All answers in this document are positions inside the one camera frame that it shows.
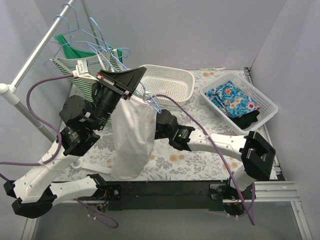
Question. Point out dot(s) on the blue hanger under green top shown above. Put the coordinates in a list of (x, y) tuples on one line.
[(94, 35)]

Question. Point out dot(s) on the green striped tank top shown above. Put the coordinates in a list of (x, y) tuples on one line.
[(95, 63)]

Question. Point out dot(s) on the floral table mat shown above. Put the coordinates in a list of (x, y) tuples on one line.
[(167, 163)]

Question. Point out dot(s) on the white perforated basket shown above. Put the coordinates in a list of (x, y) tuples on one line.
[(178, 84)]

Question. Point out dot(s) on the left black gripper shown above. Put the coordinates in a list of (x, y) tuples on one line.
[(114, 84)]

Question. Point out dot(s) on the white tank top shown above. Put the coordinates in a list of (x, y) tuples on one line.
[(133, 130)]

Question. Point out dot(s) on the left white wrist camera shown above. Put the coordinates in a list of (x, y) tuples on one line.
[(82, 72)]

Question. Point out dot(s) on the blue floral cloth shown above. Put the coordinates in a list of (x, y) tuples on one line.
[(231, 100)]

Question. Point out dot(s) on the solid green tank top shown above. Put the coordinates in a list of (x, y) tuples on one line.
[(71, 52)]

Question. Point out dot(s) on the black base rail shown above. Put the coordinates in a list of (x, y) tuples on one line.
[(161, 195)]

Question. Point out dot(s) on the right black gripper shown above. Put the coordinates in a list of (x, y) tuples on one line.
[(160, 117)]

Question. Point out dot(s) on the black cloth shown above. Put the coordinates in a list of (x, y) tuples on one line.
[(246, 120)]

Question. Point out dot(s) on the silver clothes rack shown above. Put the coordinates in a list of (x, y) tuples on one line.
[(23, 24)]

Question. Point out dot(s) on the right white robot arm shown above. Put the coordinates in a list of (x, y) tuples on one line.
[(253, 150)]

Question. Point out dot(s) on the blue hanger under striped top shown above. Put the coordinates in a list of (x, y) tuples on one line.
[(98, 58)]

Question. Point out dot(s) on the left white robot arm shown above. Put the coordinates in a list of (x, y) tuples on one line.
[(35, 193)]

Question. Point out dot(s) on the white lattice basket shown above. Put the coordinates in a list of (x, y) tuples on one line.
[(268, 108)]

